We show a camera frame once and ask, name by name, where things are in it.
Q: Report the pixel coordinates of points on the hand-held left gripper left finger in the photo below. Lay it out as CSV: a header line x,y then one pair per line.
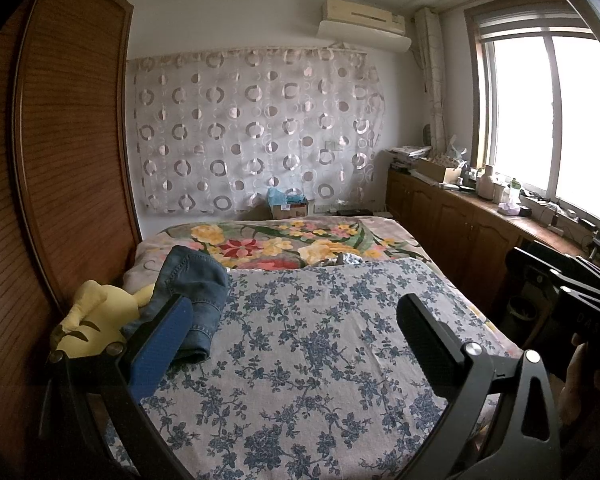
x,y
157,355

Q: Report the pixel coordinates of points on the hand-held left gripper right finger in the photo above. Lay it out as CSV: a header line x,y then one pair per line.
x,y
427,350

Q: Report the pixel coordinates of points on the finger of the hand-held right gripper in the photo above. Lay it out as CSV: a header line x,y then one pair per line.
x,y
555,267

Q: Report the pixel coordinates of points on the blue denim pants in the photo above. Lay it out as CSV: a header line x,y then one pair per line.
x,y
200,285

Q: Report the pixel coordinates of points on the person's right hand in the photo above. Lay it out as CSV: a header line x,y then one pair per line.
x,y
577,390

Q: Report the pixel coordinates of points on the dark waste bin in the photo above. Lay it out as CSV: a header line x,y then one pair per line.
x,y
522,312

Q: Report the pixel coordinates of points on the yellow plush toy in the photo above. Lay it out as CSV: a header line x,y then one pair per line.
x,y
95,315

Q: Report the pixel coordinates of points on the clear bottle green cap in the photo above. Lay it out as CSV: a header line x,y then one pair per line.
x,y
514,192

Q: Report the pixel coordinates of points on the white jug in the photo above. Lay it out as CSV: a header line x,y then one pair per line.
x,y
485,185

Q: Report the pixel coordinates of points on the wooden low cabinet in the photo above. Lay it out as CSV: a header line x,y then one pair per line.
x,y
445,220

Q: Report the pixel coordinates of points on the colourful floral pillow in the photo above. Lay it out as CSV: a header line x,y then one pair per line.
x,y
260,245

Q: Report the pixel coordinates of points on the open cardboard box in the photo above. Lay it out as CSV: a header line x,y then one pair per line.
x,y
440,170

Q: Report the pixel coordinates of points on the window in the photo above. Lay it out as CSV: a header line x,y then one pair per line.
x,y
520,110

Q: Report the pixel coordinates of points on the stack of papers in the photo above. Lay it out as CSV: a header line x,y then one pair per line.
x,y
410,151

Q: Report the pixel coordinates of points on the small cardboard box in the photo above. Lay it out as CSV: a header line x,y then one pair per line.
x,y
290,211

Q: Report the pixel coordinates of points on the blue cloth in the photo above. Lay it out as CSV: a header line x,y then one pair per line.
x,y
280,195

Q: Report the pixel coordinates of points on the wooden wardrobe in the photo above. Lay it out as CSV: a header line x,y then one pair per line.
x,y
70,160

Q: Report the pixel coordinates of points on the bunched patterned window curtain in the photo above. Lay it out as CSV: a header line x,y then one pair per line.
x,y
430,80

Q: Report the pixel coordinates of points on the circle-patterned sheer curtain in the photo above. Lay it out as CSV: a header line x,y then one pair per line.
x,y
255,125

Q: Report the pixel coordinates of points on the white air conditioner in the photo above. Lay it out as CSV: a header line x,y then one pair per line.
x,y
365,25

